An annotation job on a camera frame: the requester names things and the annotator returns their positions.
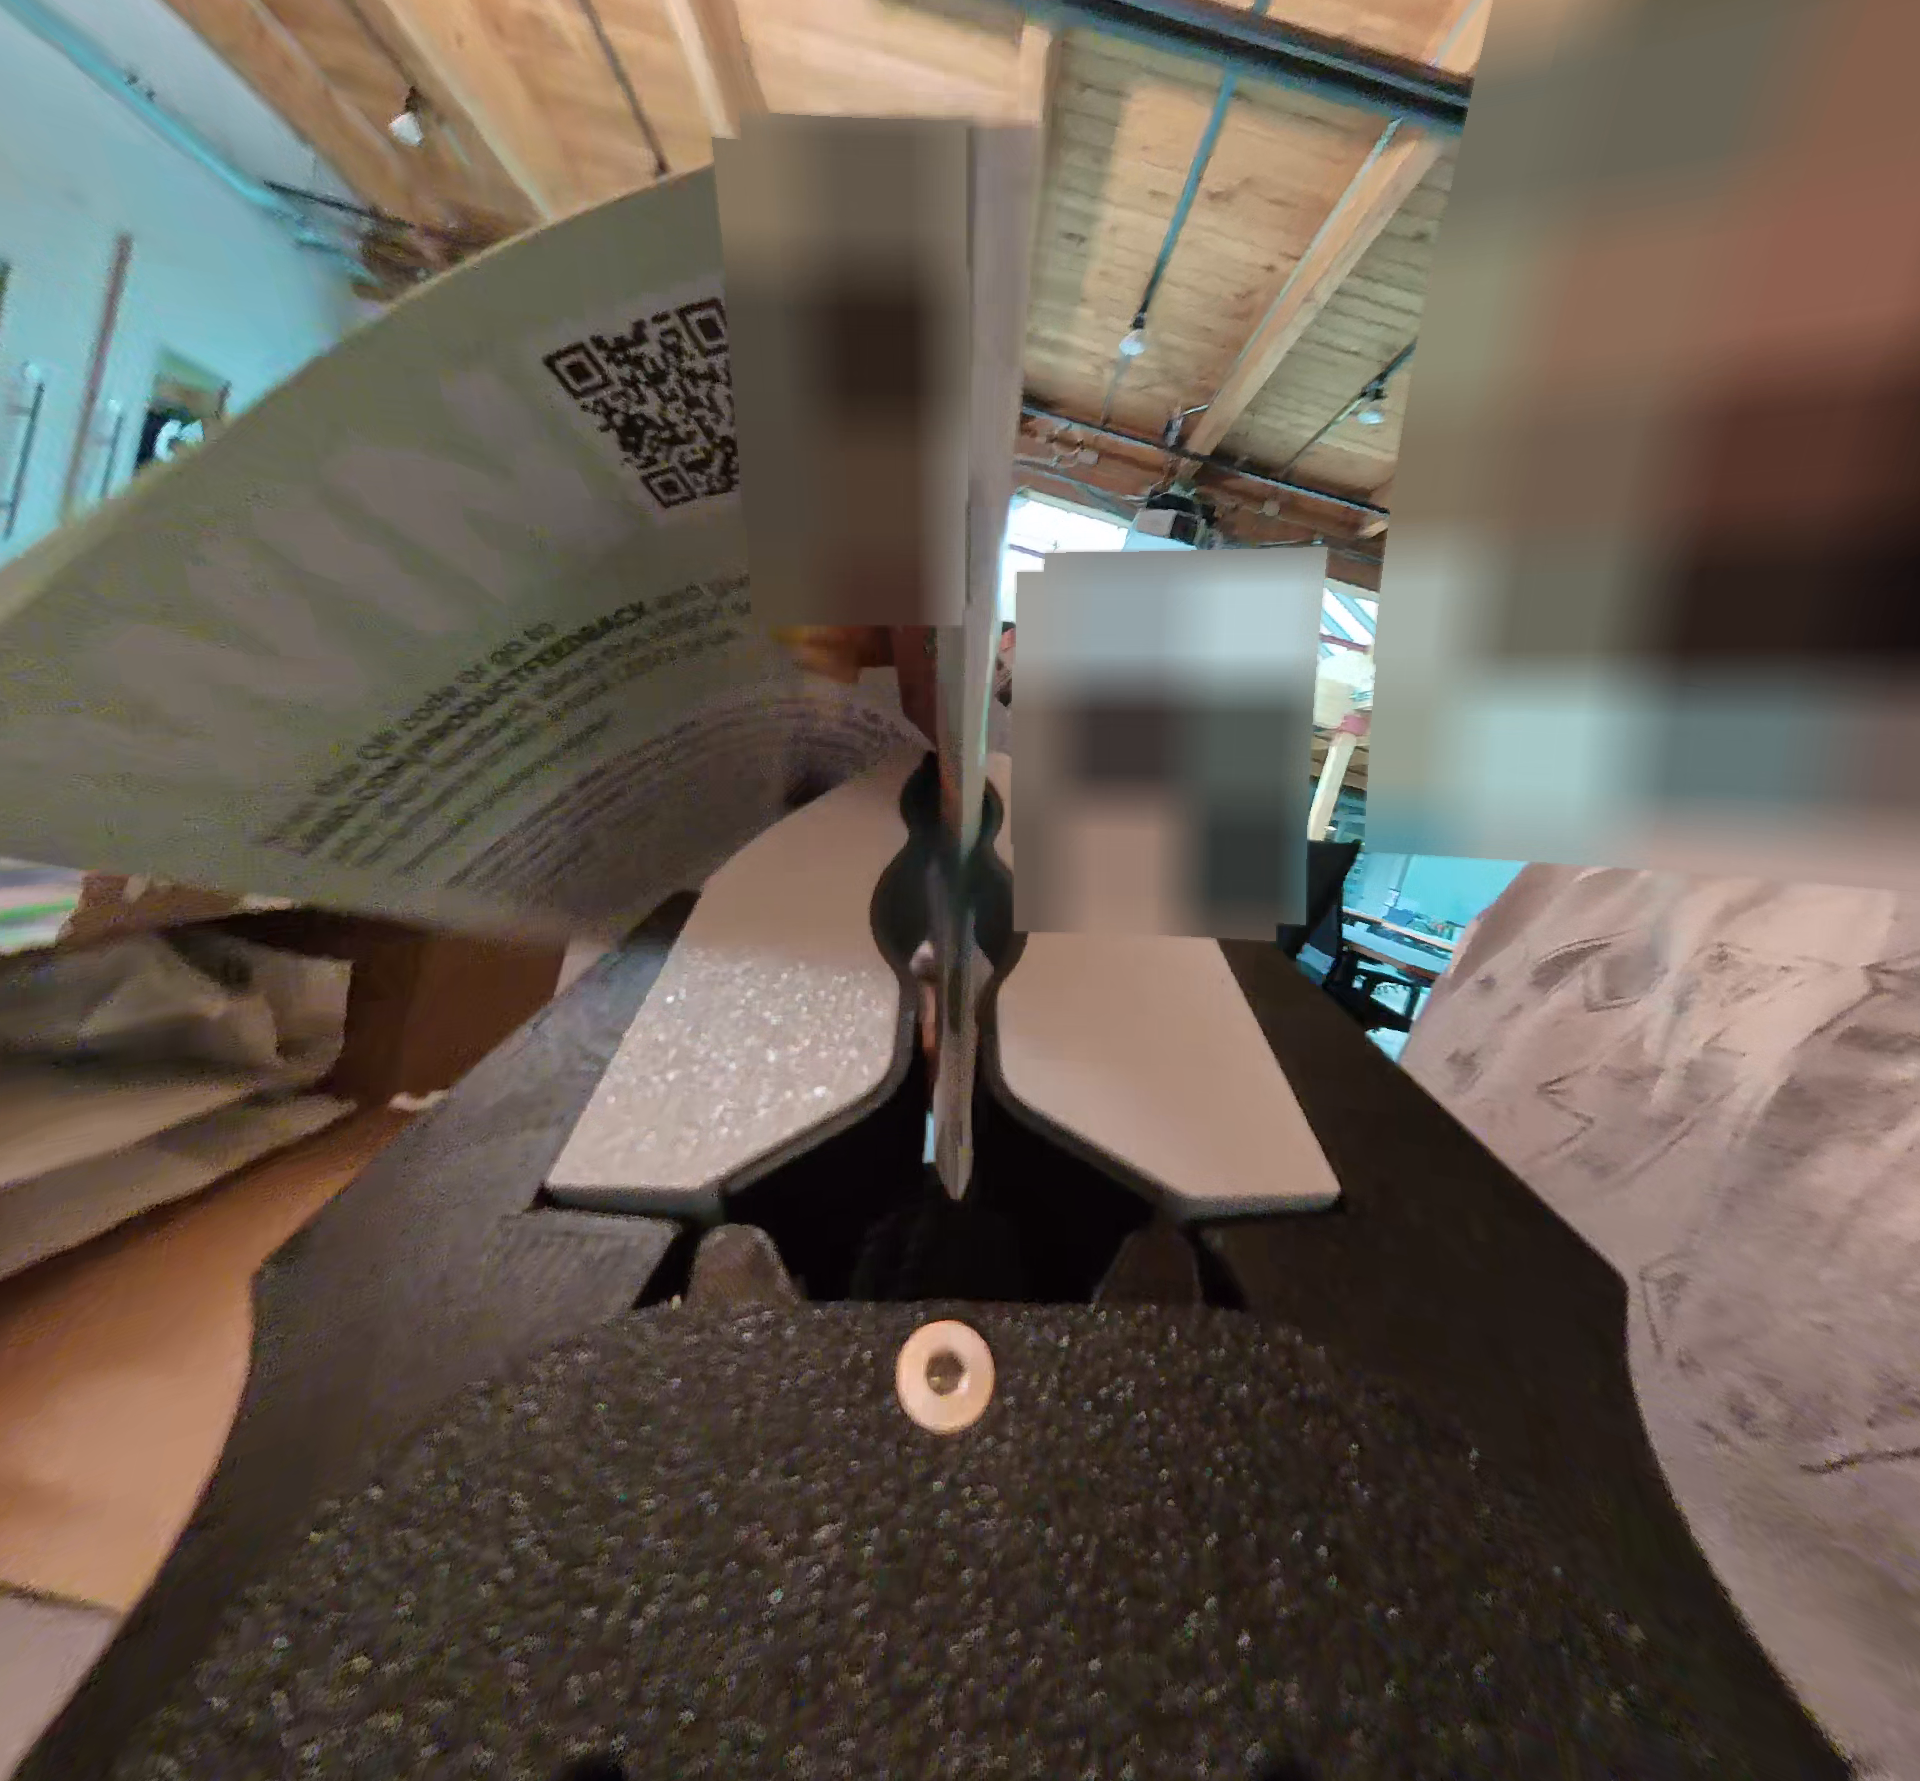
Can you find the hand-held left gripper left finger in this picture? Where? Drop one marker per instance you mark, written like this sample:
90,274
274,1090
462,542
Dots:
735,1062

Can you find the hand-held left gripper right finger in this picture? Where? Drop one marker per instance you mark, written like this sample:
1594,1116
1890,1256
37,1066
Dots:
1156,1062

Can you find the pale printed instruction booklet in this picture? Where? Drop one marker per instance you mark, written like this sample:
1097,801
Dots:
377,612

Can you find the large printed paper bag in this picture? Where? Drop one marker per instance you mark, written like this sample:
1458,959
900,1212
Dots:
151,1165

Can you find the white paper bag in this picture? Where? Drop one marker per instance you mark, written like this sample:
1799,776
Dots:
137,1002

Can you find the green toy set box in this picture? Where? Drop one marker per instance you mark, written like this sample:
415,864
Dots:
151,1361

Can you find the black office chair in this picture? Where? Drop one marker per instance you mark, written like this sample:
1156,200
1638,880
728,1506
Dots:
1358,971

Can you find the white ceiling motor unit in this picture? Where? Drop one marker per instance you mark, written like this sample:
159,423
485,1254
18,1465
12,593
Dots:
1174,513

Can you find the person's grey printed sweater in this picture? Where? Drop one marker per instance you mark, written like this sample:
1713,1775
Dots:
1725,1135

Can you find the ceiling spot lamp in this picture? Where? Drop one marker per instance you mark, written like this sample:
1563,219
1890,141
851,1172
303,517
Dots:
405,124
1371,408
1133,342

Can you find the narrow wall frame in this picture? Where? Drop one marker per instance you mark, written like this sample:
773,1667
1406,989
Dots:
188,417

